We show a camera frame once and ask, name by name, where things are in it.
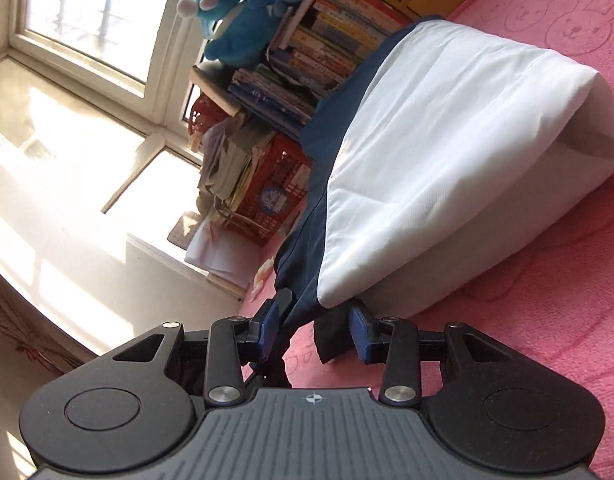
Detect pink rabbit-pattern blanket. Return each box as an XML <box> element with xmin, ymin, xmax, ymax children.
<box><xmin>239</xmin><ymin>0</ymin><xmax>614</xmax><ymax>480</ymax></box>

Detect blue plush toy white ears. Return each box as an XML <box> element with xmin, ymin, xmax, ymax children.
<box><xmin>177</xmin><ymin>0</ymin><xmax>283</xmax><ymax>68</ymax></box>

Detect red plastic basket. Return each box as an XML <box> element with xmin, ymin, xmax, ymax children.
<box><xmin>188</xmin><ymin>94</ymin><xmax>233</xmax><ymax>136</ymax></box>

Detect navy and white jacket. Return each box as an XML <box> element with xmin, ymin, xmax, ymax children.
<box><xmin>249</xmin><ymin>17</ymin><xmax>614</xmax><ymax>390</ymax></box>

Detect row of tall picture books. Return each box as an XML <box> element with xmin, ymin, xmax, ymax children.
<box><xmin>227</xmin><ymin>0</ymin><xmax>418</xmax><ymax>136</ymax></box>

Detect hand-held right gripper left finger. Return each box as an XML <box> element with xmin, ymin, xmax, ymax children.
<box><xmin>112</xmin><ymin>287</ymin><xmax>295</xmax><ymax>407</ymax></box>

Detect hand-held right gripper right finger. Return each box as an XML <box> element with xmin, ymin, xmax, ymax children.
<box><xmin>348</xmin><ymin>299</ymin><xmax>513</xmax><ymax>407</ymax></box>

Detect white paper sheets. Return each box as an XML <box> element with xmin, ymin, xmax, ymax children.
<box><xmin>184</xmin><ymin>210</ymin><xmax>268</xmax><ymax>288</ymax></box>

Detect red plastic crate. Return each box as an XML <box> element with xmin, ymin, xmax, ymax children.
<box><xmin>227</xmin><ymin>130</ymin><xmax>313</xmax><ymax>247</ymax></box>

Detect brown cardboard sheet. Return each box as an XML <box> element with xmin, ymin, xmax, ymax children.
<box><xmin>168</xmin><ymin>211</ymin><xmax>204</xmax><ymax>248</ymax></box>

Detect white window frame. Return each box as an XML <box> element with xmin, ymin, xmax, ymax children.
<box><xmin>7</xmin><ymin>0</ymin><xmax>248</xmax><ymax>291</ymax></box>

